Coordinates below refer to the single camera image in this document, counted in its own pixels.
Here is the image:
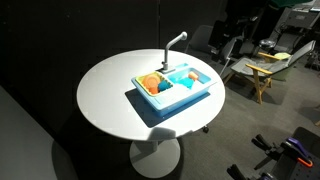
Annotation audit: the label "blue mug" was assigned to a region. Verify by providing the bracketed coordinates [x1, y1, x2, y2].
[157, 79, 174, 93]

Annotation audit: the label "light blue toy sink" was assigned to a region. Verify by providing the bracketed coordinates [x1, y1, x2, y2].
[130, 63, 218, 118]

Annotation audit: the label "yellow dish rack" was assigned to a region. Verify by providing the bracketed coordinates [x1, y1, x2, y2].
[136, 71, 175, 98]

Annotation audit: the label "orange bowl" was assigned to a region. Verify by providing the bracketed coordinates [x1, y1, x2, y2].
[148, 85, 161, 95]

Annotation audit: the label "blue plate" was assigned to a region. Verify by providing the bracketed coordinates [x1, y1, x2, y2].
[176, 77, 196, 91]

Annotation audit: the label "orange cup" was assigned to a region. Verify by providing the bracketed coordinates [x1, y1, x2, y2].
[187, 71, 200, 82]

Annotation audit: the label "grey toy faucet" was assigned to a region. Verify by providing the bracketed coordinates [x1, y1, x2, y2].
[156, 31, 189, 75]

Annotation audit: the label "grey plastic chair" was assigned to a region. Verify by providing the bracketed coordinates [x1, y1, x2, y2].
[184, 24, 215, 55]

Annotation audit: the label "black office chair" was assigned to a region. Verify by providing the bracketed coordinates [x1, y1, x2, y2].
[209, 14, 265, 60]

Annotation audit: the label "wooden folding lounge chair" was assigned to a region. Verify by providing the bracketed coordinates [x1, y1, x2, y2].
[223, 39, 317, 105]

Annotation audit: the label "round metal bowl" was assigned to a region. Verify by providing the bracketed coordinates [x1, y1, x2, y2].
[259, 38, 277, 50]

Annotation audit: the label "black bar clamp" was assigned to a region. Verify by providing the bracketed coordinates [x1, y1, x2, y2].
[251, 133, 288, 171]

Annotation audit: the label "pale green cushion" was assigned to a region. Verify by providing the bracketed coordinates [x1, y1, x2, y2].
[273, 51, 293, 61]

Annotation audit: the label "grey equipment cart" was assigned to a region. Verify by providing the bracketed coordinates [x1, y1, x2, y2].
[277, 6, 320, 45]

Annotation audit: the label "dark perforated board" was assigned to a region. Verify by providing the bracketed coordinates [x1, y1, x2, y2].
[269, 126, 320, 180]

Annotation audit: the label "round white pedestal table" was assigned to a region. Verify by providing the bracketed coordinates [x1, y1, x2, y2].
[76, 48, 227, 179]

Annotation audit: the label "black clamp handle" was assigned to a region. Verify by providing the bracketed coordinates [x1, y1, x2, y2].
[226, 163, 250, 180]

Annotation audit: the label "purple orange clamp handle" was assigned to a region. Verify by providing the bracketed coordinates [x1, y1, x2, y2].
[282, 136, 315, 169]

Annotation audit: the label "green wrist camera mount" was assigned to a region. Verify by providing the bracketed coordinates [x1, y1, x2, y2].
[268, 0, 315, 9]

